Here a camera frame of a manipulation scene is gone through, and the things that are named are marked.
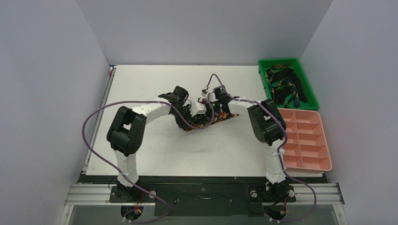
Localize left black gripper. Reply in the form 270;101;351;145
172;105;197;129

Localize colourful faces patterned tie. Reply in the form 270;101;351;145
181;112;238;132

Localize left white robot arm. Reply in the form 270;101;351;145
107;86;207;202

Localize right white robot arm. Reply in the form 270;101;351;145
207;85;291;202

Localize black yellow patterned tie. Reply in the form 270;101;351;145
265;64;308;108

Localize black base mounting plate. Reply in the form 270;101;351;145
82;175;328;221

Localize green plastic bin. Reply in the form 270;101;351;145
258;58;319;111

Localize pink divided tray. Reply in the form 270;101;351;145
279;108;333;174

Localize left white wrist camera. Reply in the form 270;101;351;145
190;102;207;117

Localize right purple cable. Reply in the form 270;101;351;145
207;73;317;224

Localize purple cable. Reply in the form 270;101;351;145
207;73;317;224
82;100;215;224

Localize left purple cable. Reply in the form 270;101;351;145
82;100;215;224

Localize aluminium rail frame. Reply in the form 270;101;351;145
65;183;344;206

